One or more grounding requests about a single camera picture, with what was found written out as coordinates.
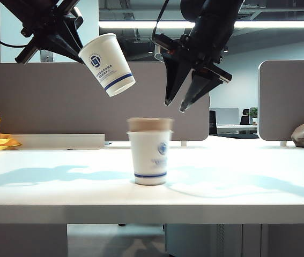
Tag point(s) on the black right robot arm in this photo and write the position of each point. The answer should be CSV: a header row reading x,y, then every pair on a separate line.
x,y
213,18

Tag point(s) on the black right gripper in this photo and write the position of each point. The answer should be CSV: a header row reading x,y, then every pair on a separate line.
x,y
192,51

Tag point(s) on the grey under-desk cabinet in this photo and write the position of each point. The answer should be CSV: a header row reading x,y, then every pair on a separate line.
x,y
194,241

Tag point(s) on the black office chair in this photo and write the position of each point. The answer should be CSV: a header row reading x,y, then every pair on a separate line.
x,y
245,117

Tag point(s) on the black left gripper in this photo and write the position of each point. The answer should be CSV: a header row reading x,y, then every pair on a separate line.
x,y
31,45

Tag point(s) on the brown plain paper cup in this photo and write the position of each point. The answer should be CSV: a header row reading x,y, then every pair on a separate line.
x,y
149,124

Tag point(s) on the white partition foot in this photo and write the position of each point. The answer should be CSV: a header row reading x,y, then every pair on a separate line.
x,y
283,143
184,144

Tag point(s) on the narrow grey-brown desk partition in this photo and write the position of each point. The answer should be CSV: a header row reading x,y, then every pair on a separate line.
x,y
291,93

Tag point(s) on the ceiling light strip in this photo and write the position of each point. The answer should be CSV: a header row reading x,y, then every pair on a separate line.
x,y
130,24

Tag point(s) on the metal wall switch plate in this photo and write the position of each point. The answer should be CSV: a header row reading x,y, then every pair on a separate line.
x,y
47,57

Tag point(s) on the white logo paper cup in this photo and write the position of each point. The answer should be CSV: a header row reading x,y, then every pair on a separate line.
x,y
106,64
146,160

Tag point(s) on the white background desk screen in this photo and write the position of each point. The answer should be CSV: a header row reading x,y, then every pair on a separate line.
x,y
225,116

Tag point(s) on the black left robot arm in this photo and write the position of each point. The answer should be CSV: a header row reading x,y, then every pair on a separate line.
x,y
25,13

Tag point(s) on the wide grey-brown desk partition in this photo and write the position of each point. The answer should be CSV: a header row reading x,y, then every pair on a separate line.
x,y
33,101

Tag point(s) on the green potted plant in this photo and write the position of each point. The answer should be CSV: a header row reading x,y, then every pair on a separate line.
x,y
253,113

